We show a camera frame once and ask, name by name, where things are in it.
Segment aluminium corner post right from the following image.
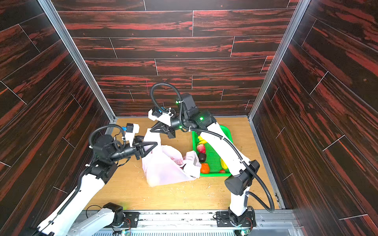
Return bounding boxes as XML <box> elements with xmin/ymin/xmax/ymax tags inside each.
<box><xmin>248</xmin><ymin>0</ymin><xmax>311</xmax><ymax>124</ymax></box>

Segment yellow banana bunch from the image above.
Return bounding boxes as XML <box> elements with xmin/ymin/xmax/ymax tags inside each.
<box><xmin>198</xmin><ymin>136</ymin><xmax>207</xmax><ymax>145</ymax></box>

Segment pink printed plastic bag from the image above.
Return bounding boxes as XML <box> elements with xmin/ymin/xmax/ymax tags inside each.
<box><xmin>142</xmin><ymin>129</ymin><xmax>201</xmax><ymax>187</ymax></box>

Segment aluminium corner post left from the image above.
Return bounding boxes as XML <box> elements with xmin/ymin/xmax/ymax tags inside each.
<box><xmin>37</xmin><ymin>0</ymin><xmax>116</xmax><ymax>123</ymax></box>

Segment metal base rail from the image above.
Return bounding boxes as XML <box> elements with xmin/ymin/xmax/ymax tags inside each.
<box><xmin>95</xmin><ymin>210</ymin><xmax>304</xmax><ymax>236</ymax></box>

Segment green plastic basket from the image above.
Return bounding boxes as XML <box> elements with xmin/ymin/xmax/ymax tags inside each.
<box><xmin>192</xmin><ymin>125</ymin><xmax>233</xmax><ymax>177</ymax></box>

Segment aluminium corner post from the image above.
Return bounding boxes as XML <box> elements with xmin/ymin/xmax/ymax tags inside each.
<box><xmin>37</xmin><ymin>0</ymin><xmax>116</xmax><ymax>123</ymax></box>
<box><xmin>248</xmin><ymin>0</ymin><xmax>311</xmax><ymax>124</ymax></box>

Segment small yellow banana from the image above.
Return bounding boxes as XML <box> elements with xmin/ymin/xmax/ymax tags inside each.
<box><xmin>220</xmin><ymin>158</ymin><xmax>228</xmax><ymax>171</ymax></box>

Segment orange fake fruit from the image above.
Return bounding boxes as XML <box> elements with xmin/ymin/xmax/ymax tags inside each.
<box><xmin>200</xmin><ymin>163</ymin><xmax>210</xmax><ymax>174</ymax></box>

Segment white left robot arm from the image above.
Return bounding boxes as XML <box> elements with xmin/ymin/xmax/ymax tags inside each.
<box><xmin>33</xmin><ymin>132</ymin><xmax>160</xmax><ymax>236</ymax></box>

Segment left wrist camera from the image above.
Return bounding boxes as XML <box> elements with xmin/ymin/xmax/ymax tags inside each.
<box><xmin>123</xmin><ymin>123</ymin><xmax>140</xmax><ymax>147</ymax></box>

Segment dark purple fruit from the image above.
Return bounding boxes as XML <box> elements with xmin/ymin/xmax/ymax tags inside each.
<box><xmin>198</xmin><ymin>152</ymin><xmax>207</xmax><ymax>163</ymax></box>

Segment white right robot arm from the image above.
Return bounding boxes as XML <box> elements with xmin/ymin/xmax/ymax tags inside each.
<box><xmin>149</xmin><ymin>93</ymin><xmax>275</xmax><ymax>226</ymax></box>

